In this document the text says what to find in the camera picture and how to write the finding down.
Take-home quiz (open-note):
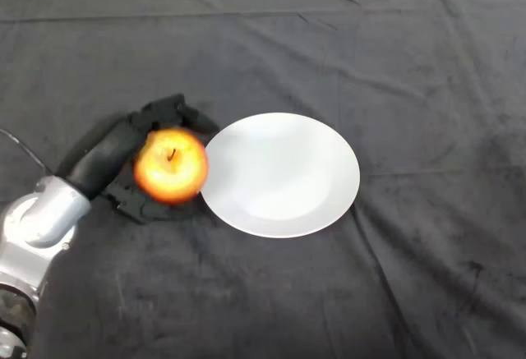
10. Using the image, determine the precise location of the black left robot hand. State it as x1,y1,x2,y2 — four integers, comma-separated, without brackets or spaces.
65,93,221,225

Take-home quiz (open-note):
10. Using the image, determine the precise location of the red yellow apple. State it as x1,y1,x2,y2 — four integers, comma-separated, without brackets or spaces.
134,127,210,206

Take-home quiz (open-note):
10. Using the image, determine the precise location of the white round plate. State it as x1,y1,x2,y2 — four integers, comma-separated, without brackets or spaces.
199,112,362,239

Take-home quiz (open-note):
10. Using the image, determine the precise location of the black velvet cloth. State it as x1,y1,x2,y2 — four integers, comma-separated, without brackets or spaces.
0,0,526,359

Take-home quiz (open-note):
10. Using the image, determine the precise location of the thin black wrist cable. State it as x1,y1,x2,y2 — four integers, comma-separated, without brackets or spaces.
0,129,53,176

